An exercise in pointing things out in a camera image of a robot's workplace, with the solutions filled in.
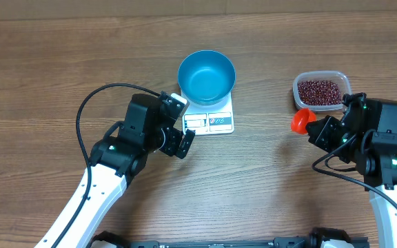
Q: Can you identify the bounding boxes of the red adzuki beans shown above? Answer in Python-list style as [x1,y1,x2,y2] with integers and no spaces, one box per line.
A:
[298,80,342,105]

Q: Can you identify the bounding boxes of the red measuring scoop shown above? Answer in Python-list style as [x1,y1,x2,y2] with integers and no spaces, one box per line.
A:
[291,108,316,134]

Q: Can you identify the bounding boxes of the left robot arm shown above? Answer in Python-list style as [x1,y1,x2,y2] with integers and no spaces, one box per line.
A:
[38,92,195,247]

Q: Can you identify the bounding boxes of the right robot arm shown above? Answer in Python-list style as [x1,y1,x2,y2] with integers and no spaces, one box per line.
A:
[305,93,397,247]

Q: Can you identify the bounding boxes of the white digital kitchen scale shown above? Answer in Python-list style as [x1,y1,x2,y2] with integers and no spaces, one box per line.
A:
[181,92,234,136]

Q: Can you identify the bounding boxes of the teal plastic bowl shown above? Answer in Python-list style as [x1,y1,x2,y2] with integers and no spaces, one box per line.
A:
[177,50,236,105]

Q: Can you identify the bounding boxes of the clear plastic container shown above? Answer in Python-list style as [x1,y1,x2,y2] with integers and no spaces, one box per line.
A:
[292,71,352,112]

